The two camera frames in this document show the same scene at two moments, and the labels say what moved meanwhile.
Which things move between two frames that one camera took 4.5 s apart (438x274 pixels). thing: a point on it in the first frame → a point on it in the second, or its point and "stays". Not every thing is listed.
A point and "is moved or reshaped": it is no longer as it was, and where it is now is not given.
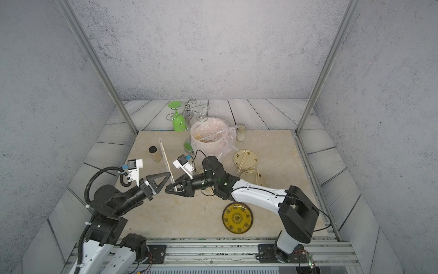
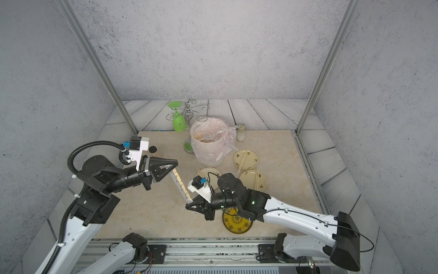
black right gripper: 187,187 → 199,202
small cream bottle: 241,132 stays
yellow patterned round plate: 238,217 stays
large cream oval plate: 250,176 stays
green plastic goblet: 178,121 stays
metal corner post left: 72,17 stays
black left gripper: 151,178 → 154,164
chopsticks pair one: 169,167 is moved or reshaped
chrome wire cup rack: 189,113 stays
